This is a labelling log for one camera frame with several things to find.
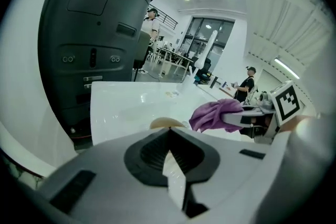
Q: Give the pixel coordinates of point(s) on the purple cloth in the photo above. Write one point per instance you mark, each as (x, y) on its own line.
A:
(210, 114)

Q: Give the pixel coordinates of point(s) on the long tube ceiling light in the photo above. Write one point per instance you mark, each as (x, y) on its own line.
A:
(286, 68)

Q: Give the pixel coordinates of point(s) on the black balcony railing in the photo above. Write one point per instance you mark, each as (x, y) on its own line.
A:
(168, 19)

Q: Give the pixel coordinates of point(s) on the dark glass window wall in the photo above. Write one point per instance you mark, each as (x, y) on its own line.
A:
(207, 34)

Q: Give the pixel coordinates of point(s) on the beige bowl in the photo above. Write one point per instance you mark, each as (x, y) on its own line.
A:
(165, 122)

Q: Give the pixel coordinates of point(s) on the white work table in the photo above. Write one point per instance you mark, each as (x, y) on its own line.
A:
(174, 56)

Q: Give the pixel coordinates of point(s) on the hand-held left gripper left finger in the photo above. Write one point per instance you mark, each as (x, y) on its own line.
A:
(105, 191)

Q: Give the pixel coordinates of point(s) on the black office chair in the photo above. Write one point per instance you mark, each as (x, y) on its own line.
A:
(207, 66)

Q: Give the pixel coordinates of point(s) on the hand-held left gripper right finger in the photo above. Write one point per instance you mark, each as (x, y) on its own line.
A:
(231, 178)

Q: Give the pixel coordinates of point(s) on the large black machine housing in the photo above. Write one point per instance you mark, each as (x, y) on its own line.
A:
(92, 47)

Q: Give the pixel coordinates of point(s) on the grey chair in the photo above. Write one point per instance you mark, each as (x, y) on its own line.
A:
(141, 49)

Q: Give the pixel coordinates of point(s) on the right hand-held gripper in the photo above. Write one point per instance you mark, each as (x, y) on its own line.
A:
(284, 102)

